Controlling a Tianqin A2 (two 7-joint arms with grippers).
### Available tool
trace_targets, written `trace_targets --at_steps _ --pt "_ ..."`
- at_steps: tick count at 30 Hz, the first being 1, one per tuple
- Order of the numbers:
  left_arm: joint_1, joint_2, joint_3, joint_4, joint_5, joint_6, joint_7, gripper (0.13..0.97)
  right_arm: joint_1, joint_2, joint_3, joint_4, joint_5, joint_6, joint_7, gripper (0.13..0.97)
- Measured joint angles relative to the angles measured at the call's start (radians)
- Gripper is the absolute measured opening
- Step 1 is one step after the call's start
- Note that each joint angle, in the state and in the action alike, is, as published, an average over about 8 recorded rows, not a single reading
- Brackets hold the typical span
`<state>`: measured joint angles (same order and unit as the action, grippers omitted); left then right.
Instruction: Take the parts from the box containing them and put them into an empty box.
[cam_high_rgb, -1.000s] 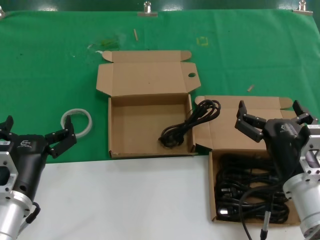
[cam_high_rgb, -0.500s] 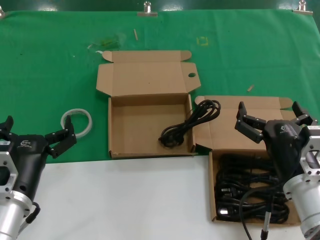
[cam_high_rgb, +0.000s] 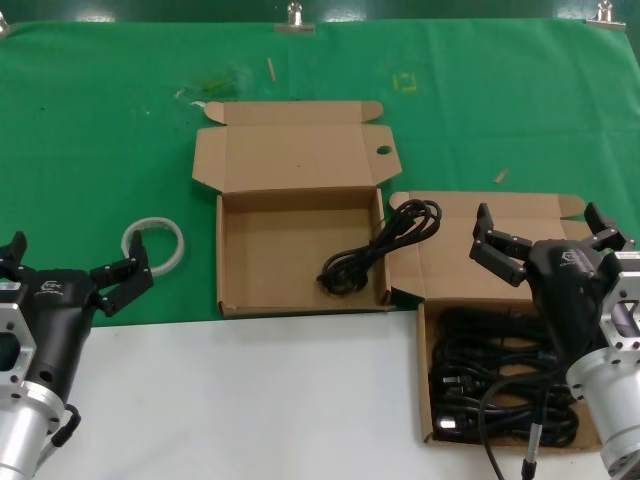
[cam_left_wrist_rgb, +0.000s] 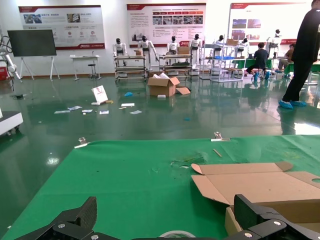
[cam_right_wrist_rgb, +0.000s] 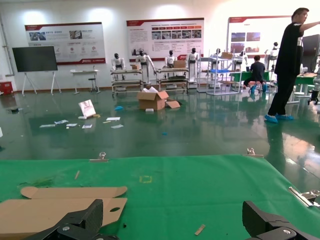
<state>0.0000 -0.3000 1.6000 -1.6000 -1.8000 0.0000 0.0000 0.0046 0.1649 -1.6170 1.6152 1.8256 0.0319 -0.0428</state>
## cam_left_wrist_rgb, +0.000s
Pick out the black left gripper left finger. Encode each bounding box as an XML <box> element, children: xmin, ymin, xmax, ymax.
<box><xmin>13</xmin><ymin>196</ymin><xmax>118</xmax><ymax>240</ymax></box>

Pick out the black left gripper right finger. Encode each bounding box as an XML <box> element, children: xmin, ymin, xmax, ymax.
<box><xmin>227</xmin><ymin>194</ymin><xmax>320</xmax><ymax>240</ymax></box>

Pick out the brown cardboard mailer box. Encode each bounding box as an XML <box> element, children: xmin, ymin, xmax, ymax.
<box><xmin>191</xmin><ymin>161</ymin><xmax>320</xmax><ymax>237</ymax></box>

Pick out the green table cloth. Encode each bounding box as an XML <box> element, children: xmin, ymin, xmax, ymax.
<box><xmin>0</xmin><ymin>134</ymin><xmax>320</xmax><ymax>240</ymax></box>

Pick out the clear adhesive tape roll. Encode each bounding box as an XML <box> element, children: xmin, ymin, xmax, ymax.
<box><xmin>157</xmin><ymin>230</ymin><xmax>197</xmax><ymax>240</ymax></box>

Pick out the silver binder clip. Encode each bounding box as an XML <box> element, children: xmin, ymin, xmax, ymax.
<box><xmin>74</xmin><ymin>136</ymin><xmax>91</xmax><ymax>149</ymax></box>

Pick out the metal table clamp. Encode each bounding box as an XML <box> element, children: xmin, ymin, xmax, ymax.
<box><xmin>210</xmin><ymin>131</ymin><xmax>231</xmax><ymax>142</ymax></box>

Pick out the crumpled clear plastic wrap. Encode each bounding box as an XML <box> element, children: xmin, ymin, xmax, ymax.
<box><xmin>169</xmin><ymin>152</ymin><xmax>208</xmax><ymax>170</ymax></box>

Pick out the white cabinet on casters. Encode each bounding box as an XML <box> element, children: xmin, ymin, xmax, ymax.
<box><xmin>0</xmin><ymin>107</ymin><xmax>24</xmax><ymax>137</ymax></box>

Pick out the flat cardboard piece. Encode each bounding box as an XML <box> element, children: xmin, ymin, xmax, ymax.
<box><xmin>175</xmin><ymin>85</ymin><xmax>191</xmax><ymax>95</ymax></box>

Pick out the grey metal shelf rack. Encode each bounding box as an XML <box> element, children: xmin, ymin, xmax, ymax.
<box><xmin>199</xmin><ymin>41</ymin><xmax>245</xmax><ymax>83</ymax></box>

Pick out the green covered table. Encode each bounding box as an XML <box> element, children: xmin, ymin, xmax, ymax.
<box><xmin>231</xmin><ymin>58</ymin><xmax>273</xmax><ymax>71</ymax></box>
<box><xmin>283</xmin><ymin>61</ymin><xmax>320</xmax><ymax>87</ymax></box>

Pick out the black stool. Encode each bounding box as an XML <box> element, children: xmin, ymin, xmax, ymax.
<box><xmin>87</xmin><ymin>63</ymin><xmax>102</xmax><ymax>80</ymax></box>

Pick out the open cardboard shipping carton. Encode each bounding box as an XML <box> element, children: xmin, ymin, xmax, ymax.
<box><xmin>147</xmin><ymin>72</ymin><xmax>181</xmax><ymax>98</ymax></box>

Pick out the seated person black shirt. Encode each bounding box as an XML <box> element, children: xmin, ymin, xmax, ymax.
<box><xmin>244</xmin><ymin>42</ymin><xmax>271</xmax><ymax>83</ymax></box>

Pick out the small white table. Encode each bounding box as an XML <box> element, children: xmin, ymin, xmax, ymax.
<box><xmin>69</xmin><ymin>54</ymin><xmax>101</xmax><ymax>82</ymax></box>

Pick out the seated person brown shirt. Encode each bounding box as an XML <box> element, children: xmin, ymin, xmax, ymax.
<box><xmin>274</xmin><ymin>43</ymin><xmax>296</xmax><ymax>74</ymax></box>

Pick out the white black humanoid robot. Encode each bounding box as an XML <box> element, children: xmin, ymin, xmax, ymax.
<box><xmin>188</xmin><ymin>33</ymin><xmax>203</xmax><ymax>76</ymax></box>
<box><xmin>265</xmin><ymin>29</ymin><xmax>283</xmax><ymax>59</ymax></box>
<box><xmin>136</xmin><ymin>35</ymin><xmax>160</xmax><ymax>72</ymax></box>
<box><xmin>112</xmin><ymin>37</ymin><xmax>128</xmax><ymax>67</ymax></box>
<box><xmin>213</xmin><ymin>34</ymin><xmax>226</xmax><ymax>58</ymax></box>
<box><xmin>237</xmin><ymin>37</ymin><xmax>250</xmax><ymax>59</ymax></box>
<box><xmin>166</xmin><ymin>35</ymin><xmax>180</xmax><ymax>56</ymax></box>

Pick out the metal workbench trolley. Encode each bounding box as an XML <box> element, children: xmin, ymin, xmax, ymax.
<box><xmin>114</xmin><ymin>55</ymin><xmax>148</xmax><ymax>83</ymax></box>
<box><xmin>159</xmin><ymin>53</ymin><xmax>193</xmax><ymax>80</ymax></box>

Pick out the black screen on stand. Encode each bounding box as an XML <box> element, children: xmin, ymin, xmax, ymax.
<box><xmin>7</xmin><ymin>29</ymin><xmax>61</xmax><ymax>81</ymax></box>

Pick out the standing person black shirt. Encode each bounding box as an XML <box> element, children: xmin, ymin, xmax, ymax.
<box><xmin>278</xmin><ymin>0</ymin><xmax>320</xmax><ymax>110</ymax></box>

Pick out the poster with landscape photos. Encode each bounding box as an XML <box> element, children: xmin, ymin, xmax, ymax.
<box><xmin>229</xmin><ymin>2</ymin><xmax>307</xmax><ymax>46</ymax></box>

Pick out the poster with orange headers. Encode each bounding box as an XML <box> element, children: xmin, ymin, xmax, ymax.
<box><xmin>126</xmin><ymin>2</ymin><xmax>207</xmax><ymax>48</ymax></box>

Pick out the wide white red wall poster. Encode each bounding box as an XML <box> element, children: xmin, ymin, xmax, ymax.
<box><xmin>18</xmin><ymin>4</ymin><xmax>106</xmax><ymax>50</ymax></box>

